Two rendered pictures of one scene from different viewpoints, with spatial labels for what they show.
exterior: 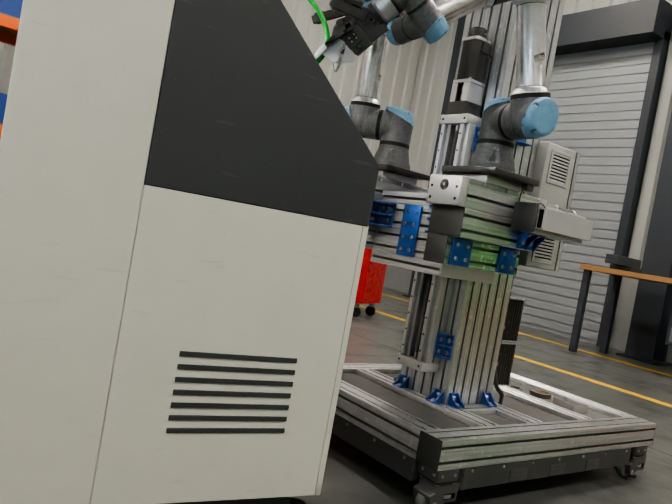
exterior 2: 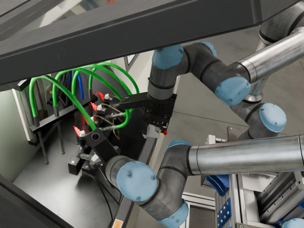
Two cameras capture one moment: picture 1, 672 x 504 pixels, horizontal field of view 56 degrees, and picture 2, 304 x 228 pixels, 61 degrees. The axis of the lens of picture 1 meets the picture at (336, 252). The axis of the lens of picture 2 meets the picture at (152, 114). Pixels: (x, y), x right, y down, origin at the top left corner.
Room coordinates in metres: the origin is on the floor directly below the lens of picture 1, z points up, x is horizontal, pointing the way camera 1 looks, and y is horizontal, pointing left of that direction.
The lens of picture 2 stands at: (1.47, -0.26, 1.94)
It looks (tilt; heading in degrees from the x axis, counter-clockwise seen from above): 44 degrees down; 37
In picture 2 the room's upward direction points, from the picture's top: 11 degrees clockwise
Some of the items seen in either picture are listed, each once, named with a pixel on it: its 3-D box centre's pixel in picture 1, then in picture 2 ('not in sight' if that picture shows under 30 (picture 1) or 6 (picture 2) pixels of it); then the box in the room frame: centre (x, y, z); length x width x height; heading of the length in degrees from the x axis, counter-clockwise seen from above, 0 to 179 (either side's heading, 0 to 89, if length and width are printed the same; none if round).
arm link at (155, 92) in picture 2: not in sight; (161, 86); (1.94, 0.09, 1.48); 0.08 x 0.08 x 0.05
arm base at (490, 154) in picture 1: (493, 157); not in sight; (2.04, -0.45, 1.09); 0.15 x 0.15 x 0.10
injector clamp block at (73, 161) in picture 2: not in sight; (96, 147); (1.92, 0.38, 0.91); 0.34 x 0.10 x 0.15; 29
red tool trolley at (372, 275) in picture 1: (344, 267); not in sight; (6.28, -0.11, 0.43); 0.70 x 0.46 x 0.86; 62
